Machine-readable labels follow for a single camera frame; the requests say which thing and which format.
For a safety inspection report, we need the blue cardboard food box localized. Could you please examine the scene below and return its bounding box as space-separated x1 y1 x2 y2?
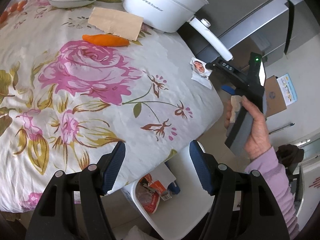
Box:
167 181 181 195

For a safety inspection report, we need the blue white poster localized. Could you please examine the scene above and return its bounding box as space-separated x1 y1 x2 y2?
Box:
277 73 298 106

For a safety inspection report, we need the broom with grey handle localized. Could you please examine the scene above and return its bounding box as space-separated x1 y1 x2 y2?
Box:
269 122 295 135

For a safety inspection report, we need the white plastic trash bin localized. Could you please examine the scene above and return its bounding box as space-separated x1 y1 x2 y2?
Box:
121 147 214 239

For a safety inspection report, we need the floral tablecloth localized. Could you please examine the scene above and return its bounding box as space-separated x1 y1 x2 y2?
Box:
1 0 223 213

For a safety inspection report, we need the pink sleeved right forearm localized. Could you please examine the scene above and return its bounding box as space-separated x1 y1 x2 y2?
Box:
245 147 299 239

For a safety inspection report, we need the person's right hand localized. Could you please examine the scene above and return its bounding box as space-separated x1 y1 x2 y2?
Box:
241 96 271 161

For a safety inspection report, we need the torn brown cardboard piece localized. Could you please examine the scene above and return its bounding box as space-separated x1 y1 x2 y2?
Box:
88 7 143 41

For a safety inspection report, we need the white snack packet with picture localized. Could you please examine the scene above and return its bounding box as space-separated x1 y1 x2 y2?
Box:
190 57 213 89

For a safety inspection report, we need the grey refrigerator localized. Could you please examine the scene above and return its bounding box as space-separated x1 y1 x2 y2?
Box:
177 0 320 68

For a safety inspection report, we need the white torn paper sheet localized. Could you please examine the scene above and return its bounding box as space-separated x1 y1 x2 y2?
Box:
150 163 176 187

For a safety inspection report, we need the orange plastic wrapper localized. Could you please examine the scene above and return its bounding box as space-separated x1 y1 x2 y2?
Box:
82 34 130 47

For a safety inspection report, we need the upper cardboard box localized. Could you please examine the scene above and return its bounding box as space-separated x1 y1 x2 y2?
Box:
265 76 287 118

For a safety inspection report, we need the white electric cooking pot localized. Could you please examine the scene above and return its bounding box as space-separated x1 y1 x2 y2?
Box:
123 0 233 61

